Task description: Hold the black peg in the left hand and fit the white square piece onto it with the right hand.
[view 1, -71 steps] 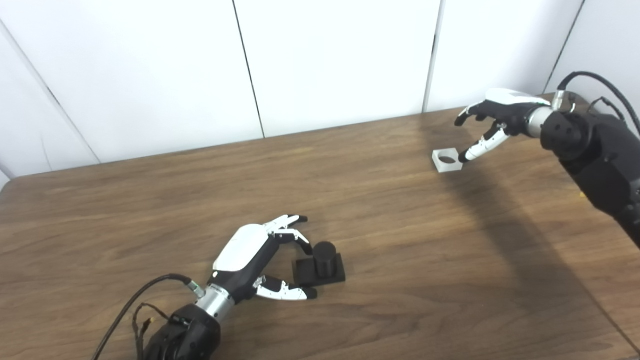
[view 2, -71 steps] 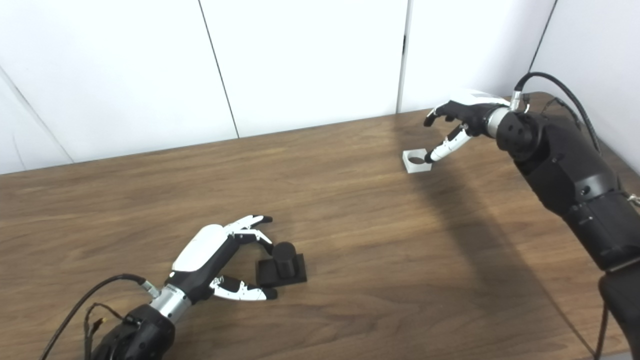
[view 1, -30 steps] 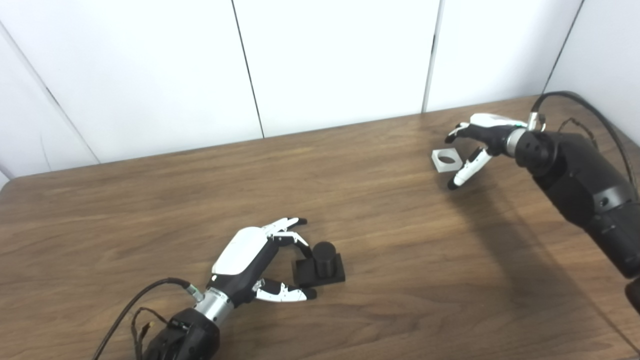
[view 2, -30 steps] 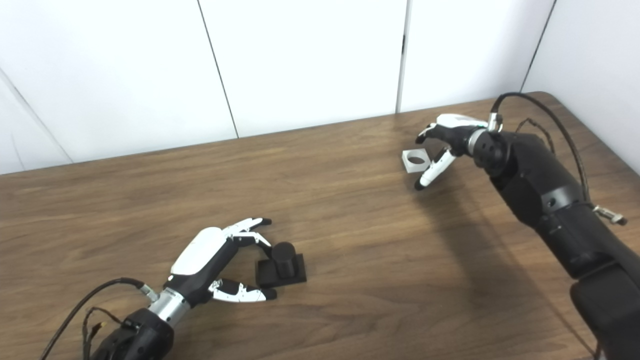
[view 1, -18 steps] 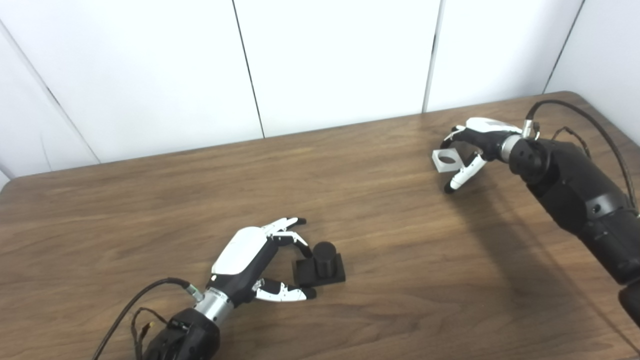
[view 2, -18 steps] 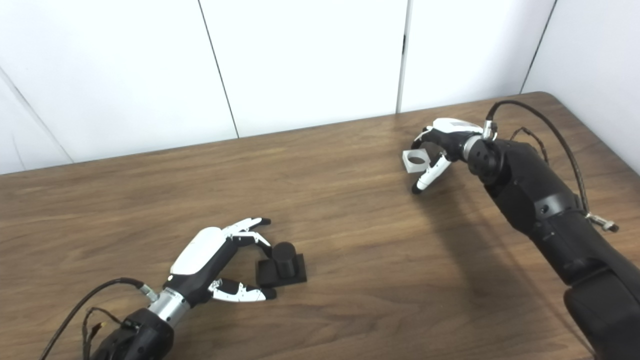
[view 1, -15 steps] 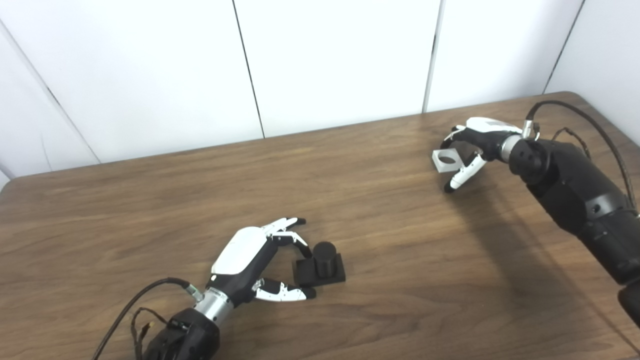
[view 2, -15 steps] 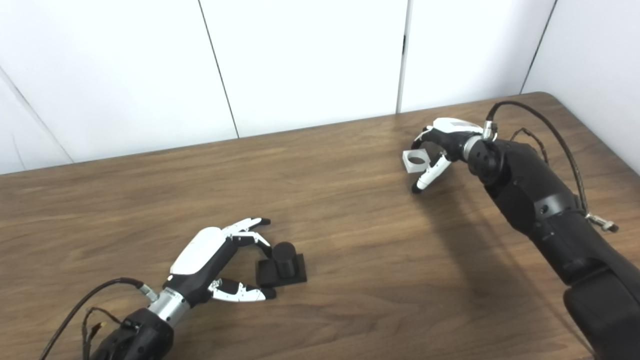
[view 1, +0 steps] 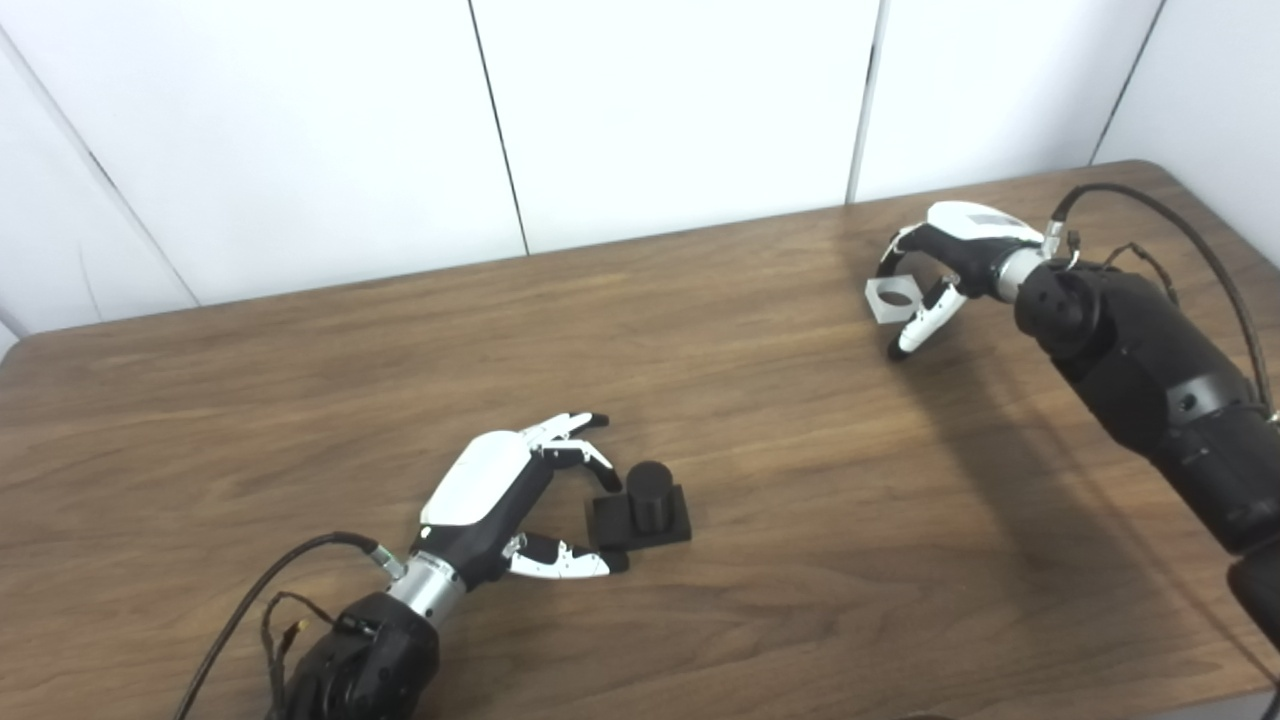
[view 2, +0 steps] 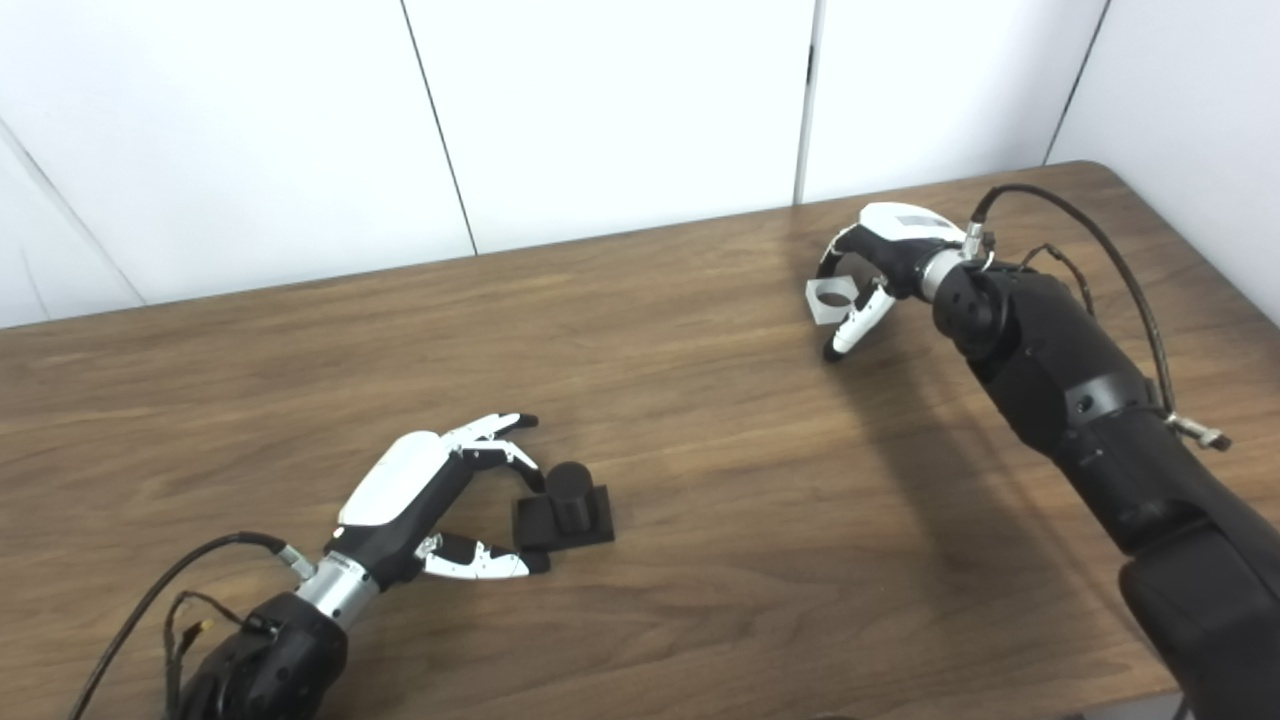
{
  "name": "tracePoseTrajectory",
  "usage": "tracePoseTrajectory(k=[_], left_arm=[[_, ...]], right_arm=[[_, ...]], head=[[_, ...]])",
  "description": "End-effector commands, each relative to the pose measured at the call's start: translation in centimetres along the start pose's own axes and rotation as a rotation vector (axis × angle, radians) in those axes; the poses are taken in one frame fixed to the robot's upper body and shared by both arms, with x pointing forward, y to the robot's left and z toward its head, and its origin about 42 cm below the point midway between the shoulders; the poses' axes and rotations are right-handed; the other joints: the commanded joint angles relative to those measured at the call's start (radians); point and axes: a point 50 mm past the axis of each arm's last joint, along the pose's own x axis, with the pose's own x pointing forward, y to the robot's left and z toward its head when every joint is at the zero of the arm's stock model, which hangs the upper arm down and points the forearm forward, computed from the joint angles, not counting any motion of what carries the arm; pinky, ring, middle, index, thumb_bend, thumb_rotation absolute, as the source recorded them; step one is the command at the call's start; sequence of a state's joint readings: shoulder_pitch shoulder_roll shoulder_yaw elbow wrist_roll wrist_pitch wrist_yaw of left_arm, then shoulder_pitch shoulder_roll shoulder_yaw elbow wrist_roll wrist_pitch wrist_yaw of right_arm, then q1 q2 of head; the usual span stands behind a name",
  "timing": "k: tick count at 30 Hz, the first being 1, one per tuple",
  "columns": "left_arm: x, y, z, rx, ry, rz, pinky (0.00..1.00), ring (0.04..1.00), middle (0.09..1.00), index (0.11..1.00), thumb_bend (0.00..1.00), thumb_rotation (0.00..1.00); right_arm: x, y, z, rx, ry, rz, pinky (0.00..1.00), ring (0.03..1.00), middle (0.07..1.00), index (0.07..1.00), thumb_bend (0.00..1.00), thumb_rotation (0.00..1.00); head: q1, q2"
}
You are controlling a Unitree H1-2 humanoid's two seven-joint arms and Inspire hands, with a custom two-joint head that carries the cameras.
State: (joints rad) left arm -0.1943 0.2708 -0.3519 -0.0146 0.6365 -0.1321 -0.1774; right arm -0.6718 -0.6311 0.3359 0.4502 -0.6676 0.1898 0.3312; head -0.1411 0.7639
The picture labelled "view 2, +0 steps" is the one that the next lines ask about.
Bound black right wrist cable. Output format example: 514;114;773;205
968;184;1233;451

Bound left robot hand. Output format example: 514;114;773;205
322;412;553;591

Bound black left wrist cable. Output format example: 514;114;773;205
68;532;319;720

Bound white square piece with hole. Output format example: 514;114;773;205
805;275;861;326

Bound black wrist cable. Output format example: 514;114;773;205
68;532;319;720
968;184;1233;451

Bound thin black right arm wires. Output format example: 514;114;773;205
1020;243;1096;319

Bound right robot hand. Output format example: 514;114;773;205
817;202;969;363

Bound thin yellow-tipped left arm wires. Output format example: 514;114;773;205
163;590;251;720

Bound black peg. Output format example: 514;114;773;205
512;461;616;552

